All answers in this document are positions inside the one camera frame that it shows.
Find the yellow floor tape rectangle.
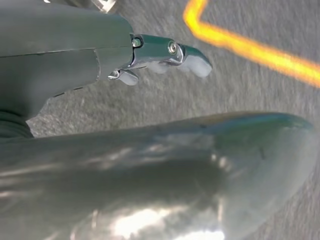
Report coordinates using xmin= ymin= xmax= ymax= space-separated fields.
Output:
xmin=182 ymin=0 xmax=320 ymax=90

